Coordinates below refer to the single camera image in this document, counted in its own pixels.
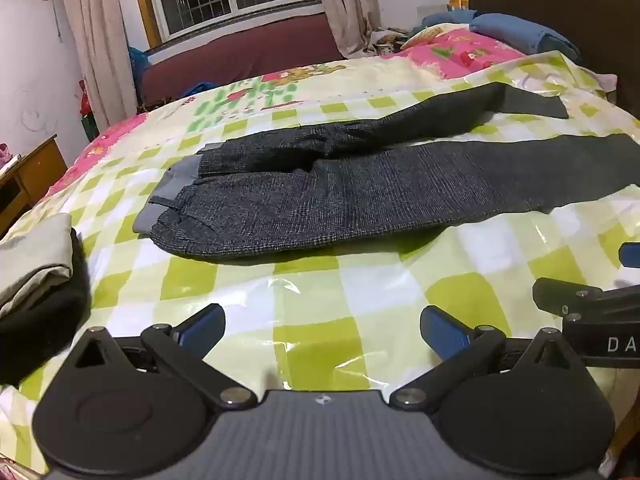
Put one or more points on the beige curtain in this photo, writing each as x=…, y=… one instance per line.
x=350, y=5
x=95, y=45

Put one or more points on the pink printed quilt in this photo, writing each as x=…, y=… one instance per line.
x=460, y=52

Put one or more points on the small blue cloth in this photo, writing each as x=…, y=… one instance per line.
x=197, y=88

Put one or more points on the green checkered bed sheet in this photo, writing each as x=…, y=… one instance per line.
x=350, y=290

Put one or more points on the folded beige and black clothes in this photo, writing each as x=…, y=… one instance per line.
x=45, y=320

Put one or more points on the dark blue folded cloth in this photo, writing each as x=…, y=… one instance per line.
x=445, y=17

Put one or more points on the blue bag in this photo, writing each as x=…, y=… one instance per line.
x=137, y=59

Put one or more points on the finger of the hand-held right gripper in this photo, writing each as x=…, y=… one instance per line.
x=631, y=254
x=575, y=297

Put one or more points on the red and green bag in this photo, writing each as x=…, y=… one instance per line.
x=86, y=105

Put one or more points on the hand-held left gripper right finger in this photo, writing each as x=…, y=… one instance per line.
x=442, y=332

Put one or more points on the small white cup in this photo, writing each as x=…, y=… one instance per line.
x=386, y=50

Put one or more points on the dark grey pants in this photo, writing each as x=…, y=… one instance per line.
x=350, y=195

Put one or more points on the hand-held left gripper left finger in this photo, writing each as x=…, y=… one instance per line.
x=201, y=327

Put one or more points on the wooden desk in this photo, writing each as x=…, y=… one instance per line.
x=30, y=180

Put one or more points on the beige folded cloth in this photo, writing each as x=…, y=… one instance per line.
x=35, y=260

